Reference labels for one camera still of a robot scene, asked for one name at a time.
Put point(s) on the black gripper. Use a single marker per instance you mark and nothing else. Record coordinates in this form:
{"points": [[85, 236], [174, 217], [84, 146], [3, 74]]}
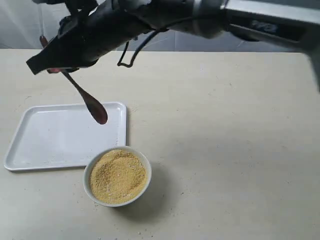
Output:
{"points": [[91, 31]]}

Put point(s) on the brown wooden spoon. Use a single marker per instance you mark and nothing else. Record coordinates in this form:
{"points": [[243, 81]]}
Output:
{"points": [[96, 109]]}

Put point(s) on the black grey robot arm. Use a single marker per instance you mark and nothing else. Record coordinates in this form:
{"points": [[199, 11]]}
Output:
{"points": [[292, 24]]}

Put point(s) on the yellow-brown granular powder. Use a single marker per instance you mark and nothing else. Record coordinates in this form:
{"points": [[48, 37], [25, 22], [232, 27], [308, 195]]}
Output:
{"points": [[117, 177]]}

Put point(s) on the white backdrop curtain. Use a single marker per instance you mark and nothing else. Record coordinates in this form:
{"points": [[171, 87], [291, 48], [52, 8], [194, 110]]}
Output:
{"points": [[22, 23]]}

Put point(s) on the white rectangular tray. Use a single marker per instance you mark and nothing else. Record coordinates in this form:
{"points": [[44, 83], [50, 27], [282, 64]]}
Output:
{"points": [[64, 136]]}

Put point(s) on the white bowl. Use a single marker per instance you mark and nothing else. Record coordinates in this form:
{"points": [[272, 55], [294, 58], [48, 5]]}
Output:
{"points": [[90, 165]]}

